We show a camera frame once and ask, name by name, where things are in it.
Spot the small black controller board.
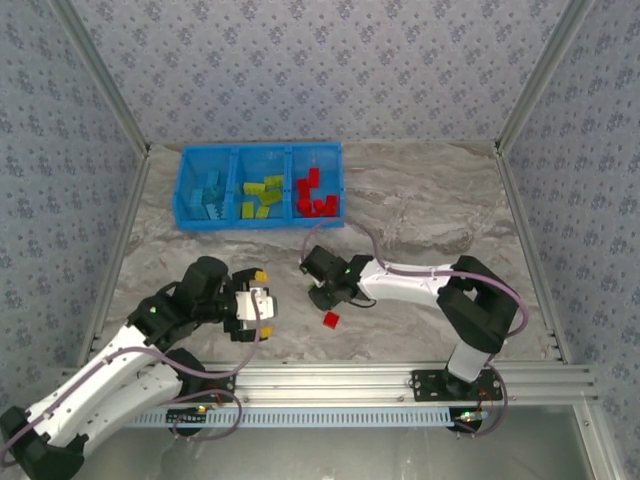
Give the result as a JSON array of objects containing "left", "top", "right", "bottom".
[
  {"left": 166, "top": 405, "right": 209, "bottom": 426},
  {"left": 452, "top": 409, "right": 489, "bottom": 434}
]

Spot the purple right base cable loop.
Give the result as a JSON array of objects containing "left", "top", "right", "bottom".
[{"left": 455, "top": 366, "right": 512, "bottom": 440}]

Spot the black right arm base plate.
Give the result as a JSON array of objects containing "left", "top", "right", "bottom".
[{"left": 410, "top": 368, "right": 503, "bottom": 403}]

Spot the aluminium table side rail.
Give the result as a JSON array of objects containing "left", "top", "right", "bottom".
[
  {"left": 74, "top": 147, "right": 154, "bottom": 366},
  {"left": 492, "top": 142, "right": 574, "bottom": 364}
]

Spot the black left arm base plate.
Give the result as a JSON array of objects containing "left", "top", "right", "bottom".
[{"left": 197, "top": 370, "right": 238, "bottom": 402}]

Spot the white slotted cable duct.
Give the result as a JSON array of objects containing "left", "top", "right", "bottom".
[{"left": 107, "top": 405, "right": 459, "bottom": 430}]

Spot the aluminium frame post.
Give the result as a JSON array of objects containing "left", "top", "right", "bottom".
[
  {"left": 48, "top": 0, "right": 153, "bottom": 156},
  {"left": 493, "top": 0, "right": 597, "bottom": 156}
]

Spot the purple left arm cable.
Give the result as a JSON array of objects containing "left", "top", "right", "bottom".
[{"left": 0, "top": 289, "right": 264, "bottom": 467}]

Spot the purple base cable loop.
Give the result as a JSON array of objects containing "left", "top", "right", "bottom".
[
  {"left": 171, "top": 388, "right": 245, "bottom": 443},
  {"left": 455, "top": 366, "right": 512, "bottom": 440}
]

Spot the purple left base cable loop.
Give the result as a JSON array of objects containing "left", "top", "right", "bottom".
[{"left": 171, "top": 388, "right": 245, "bottom": 443}]

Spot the short aluminium frame leg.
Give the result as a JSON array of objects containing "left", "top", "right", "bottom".
[{"left": 572, "top": 403, "right": 626, "bottom": 480}]

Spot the long aluminium base rail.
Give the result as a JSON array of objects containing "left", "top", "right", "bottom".
[{"left": 62, "top": 360, "right": 600, "bottom": 405}]

